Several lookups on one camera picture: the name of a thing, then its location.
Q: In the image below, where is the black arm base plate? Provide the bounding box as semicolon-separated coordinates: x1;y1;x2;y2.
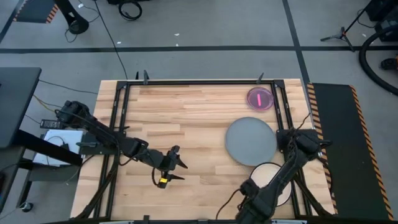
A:
76;130;125;156
275;128;321;155

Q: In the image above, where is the black stand base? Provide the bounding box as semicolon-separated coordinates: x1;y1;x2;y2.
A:
54;0;90;35

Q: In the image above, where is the black hazard striped mat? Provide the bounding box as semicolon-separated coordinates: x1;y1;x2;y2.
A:
306;82;395;221
12;0;60;24

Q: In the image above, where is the black tripod stand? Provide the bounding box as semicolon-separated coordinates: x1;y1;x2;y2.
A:
320;0;376;53

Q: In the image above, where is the black foot pedal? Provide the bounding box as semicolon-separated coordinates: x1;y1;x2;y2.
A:
381;55;398;71

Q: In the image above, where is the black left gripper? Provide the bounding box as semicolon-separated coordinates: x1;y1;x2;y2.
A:
148;145;189;182

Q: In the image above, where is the black power brick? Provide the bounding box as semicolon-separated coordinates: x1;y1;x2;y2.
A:
39;119;67;129

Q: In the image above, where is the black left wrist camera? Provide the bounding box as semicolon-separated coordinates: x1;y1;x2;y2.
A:
157;176;171;190

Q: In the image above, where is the black thick hose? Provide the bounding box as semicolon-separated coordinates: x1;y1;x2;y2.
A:
358;24;398;96

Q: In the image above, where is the black coiled cable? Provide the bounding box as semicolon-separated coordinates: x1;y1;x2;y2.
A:
118;0;144;22

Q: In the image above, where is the black side desk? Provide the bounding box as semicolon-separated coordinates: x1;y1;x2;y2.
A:
0;67;42;149

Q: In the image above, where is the white box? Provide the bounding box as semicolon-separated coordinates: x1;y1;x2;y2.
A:
32;129;85;166

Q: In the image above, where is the black aluminium table frame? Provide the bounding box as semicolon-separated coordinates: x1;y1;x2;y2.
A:
74;79;335;220

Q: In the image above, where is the grey plastic plate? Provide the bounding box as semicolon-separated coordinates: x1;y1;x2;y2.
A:
224;116;278;167

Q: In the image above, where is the black floor cable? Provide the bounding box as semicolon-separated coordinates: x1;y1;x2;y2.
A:
92;0;129;80

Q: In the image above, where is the beige plastic plate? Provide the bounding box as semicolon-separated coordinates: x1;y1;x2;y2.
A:
250;162;293;207

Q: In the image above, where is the pink transparent plastic plate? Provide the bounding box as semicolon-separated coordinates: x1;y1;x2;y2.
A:
246;86;275;112

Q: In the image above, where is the black equipment case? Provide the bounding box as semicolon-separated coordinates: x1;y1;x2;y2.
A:
365;0;398;43

